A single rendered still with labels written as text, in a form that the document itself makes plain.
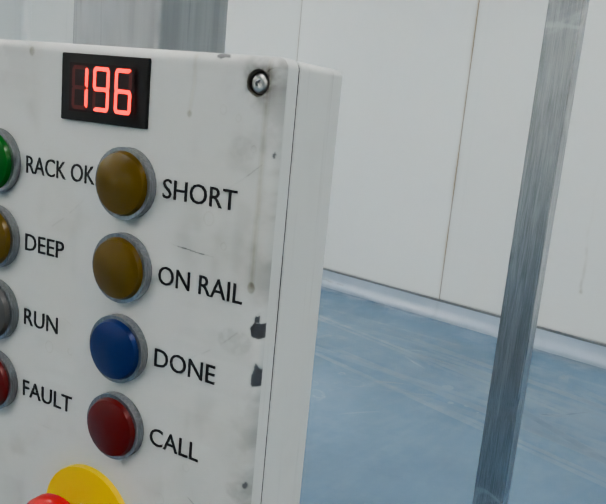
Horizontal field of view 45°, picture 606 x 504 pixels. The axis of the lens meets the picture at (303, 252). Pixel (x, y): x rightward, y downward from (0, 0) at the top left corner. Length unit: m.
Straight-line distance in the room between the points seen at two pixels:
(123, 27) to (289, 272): 0.17
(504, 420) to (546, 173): 0.49
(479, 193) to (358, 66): 1.05
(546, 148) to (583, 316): 2.46
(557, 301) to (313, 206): 3.57
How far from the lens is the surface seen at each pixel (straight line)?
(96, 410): 0.34
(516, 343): 1.48
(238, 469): 0.31
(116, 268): 0.32
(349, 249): 4.44
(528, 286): 1.45
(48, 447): 0.39
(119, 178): 0.31
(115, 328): 0.32
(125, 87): 0.31
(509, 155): 3.90
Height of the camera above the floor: 1.10
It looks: 12 degrees down
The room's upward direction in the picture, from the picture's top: 5 degrees clockwise
